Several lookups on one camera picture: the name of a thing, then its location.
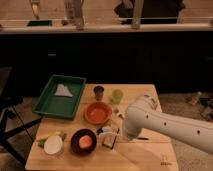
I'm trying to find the person in dark clothes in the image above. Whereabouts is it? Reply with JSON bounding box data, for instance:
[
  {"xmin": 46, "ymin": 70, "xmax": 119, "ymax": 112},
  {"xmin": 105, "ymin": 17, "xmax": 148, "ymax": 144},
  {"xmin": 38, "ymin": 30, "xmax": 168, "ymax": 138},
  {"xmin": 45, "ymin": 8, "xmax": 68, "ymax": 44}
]
[{"xmin": 114, "ymin": 0, "xmax": 185, "ymax": 24}]

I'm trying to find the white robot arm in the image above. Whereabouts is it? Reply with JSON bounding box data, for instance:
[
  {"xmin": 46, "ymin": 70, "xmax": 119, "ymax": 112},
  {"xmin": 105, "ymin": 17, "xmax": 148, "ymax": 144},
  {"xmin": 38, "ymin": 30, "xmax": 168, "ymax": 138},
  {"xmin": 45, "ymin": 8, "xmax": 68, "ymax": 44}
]
[{"xmin": 116, "ymin": 95, "xmax": 213, "ymax": 154}]

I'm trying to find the white crumpled paper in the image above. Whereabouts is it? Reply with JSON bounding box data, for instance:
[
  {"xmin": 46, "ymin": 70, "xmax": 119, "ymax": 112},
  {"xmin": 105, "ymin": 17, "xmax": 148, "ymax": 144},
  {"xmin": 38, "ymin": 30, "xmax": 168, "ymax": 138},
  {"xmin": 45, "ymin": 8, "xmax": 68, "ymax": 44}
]
[{"xmin": 55, "ymin": 84, "xmax": 72, "ymax": 97}]

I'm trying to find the green plastic cup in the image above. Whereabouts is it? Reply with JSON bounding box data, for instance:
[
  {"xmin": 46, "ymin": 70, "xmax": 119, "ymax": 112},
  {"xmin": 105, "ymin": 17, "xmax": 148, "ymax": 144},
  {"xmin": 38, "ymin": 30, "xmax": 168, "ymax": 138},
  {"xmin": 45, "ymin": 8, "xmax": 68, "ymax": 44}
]
[{"xmin": 112, "ymin": 89, "xmax": 123, "ymax": 104}]

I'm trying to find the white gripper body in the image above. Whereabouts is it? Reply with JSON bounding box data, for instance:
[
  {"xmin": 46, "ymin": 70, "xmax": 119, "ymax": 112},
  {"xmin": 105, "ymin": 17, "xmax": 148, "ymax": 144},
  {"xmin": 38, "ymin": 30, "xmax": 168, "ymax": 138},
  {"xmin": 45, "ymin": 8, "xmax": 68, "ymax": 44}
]
[{"xmin": 99, "ymin": 129, "xmax": 118, "ymax": 144}]

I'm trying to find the black chair frame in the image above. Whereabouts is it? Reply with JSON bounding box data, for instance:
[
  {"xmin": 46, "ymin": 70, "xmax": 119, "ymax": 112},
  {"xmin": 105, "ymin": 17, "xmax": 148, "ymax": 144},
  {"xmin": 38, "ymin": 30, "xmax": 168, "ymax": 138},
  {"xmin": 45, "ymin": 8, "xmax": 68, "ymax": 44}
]
[{"xmin": 0, "ymin": 67, "xmax": 41, "ymax": 165}]

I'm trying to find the dark metal cup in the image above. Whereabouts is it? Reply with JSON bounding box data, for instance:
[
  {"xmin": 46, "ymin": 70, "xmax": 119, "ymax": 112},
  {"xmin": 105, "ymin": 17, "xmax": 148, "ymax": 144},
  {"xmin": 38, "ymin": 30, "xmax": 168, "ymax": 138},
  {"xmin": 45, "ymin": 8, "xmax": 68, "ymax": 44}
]
[{"xmin": 93, "ymin": 86, "xmax": 104, "ymax": 101}]

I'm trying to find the green item on counter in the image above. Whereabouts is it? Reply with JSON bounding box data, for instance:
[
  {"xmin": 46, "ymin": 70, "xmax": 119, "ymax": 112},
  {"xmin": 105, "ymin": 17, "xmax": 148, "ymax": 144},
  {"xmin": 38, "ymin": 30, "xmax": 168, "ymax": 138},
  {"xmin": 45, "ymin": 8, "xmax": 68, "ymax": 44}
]
[{"xmin": 27, "ymin": 20, "xmax": 52, "ymax": 26}]

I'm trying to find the white round lid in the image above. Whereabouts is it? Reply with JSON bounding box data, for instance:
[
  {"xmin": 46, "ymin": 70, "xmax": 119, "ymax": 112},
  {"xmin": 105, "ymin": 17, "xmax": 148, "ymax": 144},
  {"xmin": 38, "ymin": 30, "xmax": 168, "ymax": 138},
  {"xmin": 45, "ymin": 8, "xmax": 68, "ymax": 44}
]
[{"xmin": 44, "ymin": 135, "xmax": 63, "ymax": 155}]

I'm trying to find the orange fruit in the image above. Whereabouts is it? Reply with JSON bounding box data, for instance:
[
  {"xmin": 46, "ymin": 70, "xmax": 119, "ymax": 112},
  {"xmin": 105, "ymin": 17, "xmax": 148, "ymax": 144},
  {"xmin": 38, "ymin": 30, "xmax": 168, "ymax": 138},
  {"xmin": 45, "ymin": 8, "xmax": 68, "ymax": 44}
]
[{"xmin": 79, "ymin": 135, "xmax": 92, "ymax": 149}]

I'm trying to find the red bowl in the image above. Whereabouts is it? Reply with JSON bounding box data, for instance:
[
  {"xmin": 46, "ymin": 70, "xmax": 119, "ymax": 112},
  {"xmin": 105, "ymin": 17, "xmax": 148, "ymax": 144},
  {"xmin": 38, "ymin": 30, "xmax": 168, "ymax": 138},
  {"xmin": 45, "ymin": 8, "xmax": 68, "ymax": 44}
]
[{"xmin": 84, "ymin": 102, "xmax": 112, "ymax": 125}]

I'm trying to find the black bowl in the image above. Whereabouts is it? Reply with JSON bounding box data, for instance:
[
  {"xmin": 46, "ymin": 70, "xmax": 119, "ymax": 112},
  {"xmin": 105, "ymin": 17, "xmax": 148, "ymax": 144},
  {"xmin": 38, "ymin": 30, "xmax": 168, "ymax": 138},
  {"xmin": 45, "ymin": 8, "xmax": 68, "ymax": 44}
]
[{"xmin": 70, "ymin": 129, "xmax": 97, "ymax": 156}]

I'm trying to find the green plastic tray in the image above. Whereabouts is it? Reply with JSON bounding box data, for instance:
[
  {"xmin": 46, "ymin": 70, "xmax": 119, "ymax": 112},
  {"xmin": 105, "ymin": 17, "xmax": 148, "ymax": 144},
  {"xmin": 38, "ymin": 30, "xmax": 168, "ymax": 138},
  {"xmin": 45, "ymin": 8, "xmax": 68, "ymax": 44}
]
[{"xmin": 33, "ymin": 75, "xmax": 86, "ymax": 120}]

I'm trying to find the small rectangular box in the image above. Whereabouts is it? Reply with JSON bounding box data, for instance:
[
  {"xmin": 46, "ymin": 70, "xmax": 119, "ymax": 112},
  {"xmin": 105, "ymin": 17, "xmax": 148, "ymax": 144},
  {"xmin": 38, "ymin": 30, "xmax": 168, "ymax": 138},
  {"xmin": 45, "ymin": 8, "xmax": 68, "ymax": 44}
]
[{"xmin": 103, "ymin": 126, "xmax": 119, "ymax": 149}]

